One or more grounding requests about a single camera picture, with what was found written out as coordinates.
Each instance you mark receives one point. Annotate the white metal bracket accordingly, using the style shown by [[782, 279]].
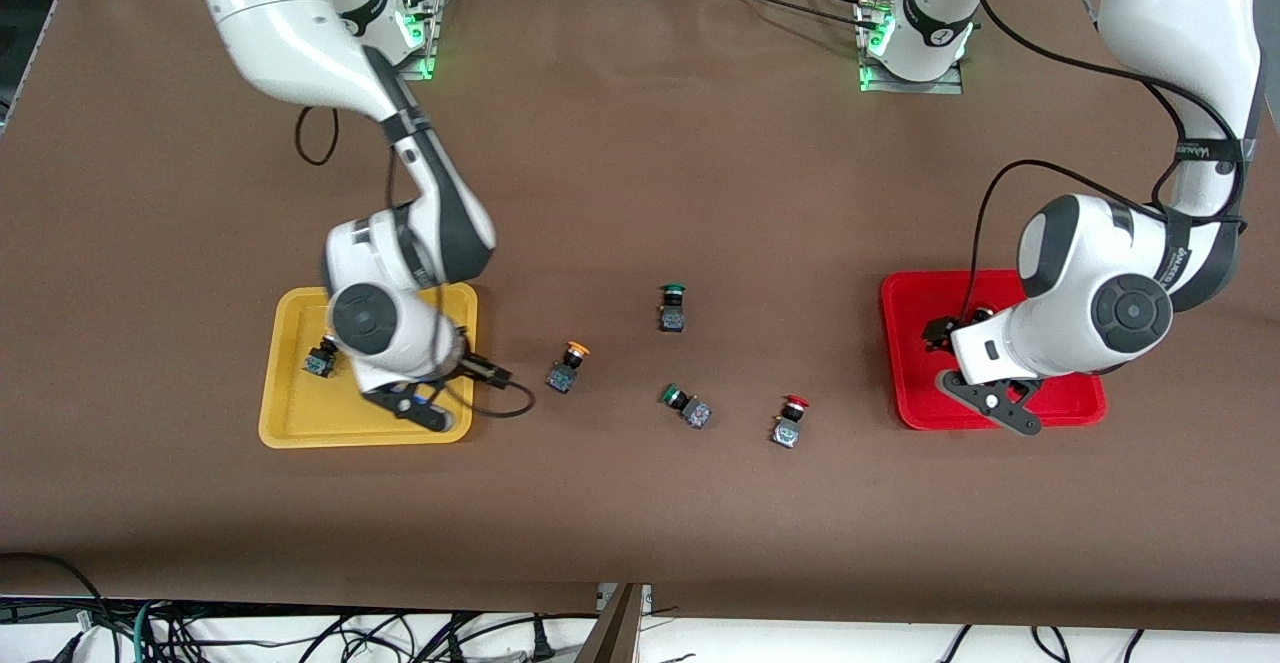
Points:
[[645, 598]]

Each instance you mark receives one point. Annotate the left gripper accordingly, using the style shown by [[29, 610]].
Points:
[[941, 330]]

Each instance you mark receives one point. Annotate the yellow plastic tray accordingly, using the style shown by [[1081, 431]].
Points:
[[300, 413]]

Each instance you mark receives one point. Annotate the red push button switch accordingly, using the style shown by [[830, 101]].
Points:
[[786, 431], [983, 315]]

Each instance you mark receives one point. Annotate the grey table frame beam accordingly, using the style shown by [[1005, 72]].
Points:
[[612, 633]]

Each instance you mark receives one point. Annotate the brown table cover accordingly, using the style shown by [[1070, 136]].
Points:
[[640, 193]]

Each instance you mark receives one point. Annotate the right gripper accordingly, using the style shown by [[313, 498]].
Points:
[[462, 356]]

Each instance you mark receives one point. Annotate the black power plug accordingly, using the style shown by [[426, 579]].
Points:
[[541, 643]]

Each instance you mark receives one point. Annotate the yellow push button switch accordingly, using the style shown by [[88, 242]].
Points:
[[563, 375], [320, 363]]

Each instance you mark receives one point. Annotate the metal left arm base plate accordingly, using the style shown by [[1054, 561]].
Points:
[[910, 87]]

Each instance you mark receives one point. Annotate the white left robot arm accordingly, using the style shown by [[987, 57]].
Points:
[[1180, 23]]

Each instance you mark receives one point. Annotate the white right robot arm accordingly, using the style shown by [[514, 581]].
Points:
[[280, 23]]

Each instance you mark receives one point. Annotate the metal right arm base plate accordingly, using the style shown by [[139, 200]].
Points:
[[428, 61]]

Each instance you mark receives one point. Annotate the green push button switch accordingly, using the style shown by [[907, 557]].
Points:
[[694, 411], [672, 317]]

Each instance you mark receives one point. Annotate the red plastic tray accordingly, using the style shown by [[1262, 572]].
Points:
[[910, 383]]

